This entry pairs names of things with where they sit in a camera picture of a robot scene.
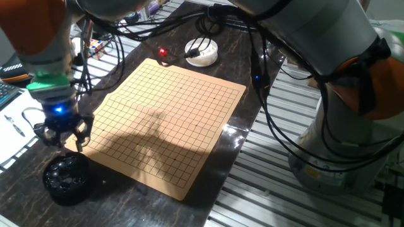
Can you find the round black blue badge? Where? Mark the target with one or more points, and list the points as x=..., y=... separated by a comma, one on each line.
x=131, y=16

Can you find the white bowl of white stones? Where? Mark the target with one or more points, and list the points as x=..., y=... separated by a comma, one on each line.
x=205, y=58

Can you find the black silver pen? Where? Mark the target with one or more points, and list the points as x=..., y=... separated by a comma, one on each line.
x=14, y=125

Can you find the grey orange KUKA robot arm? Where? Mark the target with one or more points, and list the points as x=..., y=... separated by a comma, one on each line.
x=315, y=38

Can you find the white paper sheet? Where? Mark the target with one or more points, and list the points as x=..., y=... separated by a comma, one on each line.
x=12, y=142

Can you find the Rubik's cube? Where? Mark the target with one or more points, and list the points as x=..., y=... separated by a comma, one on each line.
x=97, y=50

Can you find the black bowl of black stones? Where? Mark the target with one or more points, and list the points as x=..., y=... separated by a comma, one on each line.
x=66, y=179

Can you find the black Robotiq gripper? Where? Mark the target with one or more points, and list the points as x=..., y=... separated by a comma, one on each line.
x=61, y=116

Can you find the tan go board mat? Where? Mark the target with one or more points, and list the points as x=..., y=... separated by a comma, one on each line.
x=164, y=119

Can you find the black computer keyboard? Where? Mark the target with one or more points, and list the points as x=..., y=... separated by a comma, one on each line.
x=6, y=93

